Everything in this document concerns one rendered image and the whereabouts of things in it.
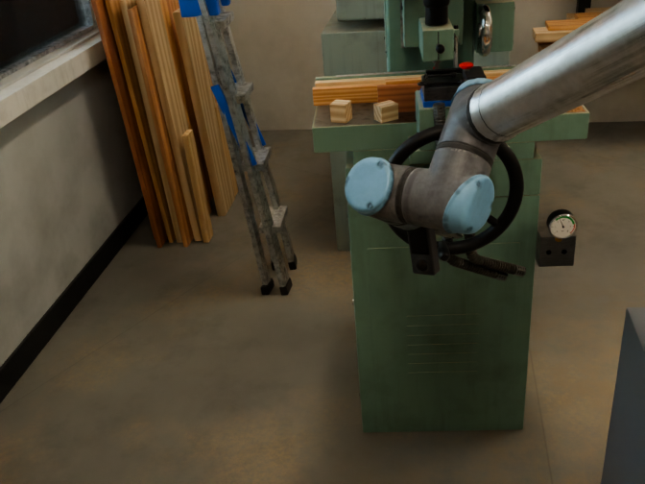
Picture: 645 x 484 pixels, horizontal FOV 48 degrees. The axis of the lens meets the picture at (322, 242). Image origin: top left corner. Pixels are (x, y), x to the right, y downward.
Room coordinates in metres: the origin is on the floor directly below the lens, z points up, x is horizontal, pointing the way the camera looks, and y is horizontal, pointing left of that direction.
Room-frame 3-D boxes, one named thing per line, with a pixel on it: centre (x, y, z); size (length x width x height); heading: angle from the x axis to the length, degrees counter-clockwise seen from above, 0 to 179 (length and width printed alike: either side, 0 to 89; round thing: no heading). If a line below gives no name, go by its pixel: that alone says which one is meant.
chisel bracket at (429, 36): (1.69, -0.30, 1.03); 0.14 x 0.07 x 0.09; 174
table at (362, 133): (1.56, -0.30, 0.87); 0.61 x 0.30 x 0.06; 84
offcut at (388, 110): (1.55, -0.17, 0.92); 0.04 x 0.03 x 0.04; 115
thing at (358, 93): (1.67, -0.34, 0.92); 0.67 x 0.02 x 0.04; 84
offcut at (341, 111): (1.57, -0.07, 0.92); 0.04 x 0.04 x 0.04; 63
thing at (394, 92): (1.58, -0.27, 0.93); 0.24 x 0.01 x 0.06; 84
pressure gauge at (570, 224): (1.43, -0.54, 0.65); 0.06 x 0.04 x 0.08; 84
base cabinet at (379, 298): (1.79, -0.31, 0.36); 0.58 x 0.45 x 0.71; 174
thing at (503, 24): (1.84, -0.47, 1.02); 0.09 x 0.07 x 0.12; 84
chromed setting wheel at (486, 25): (1.79, -0.44, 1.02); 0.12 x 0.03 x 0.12; 174
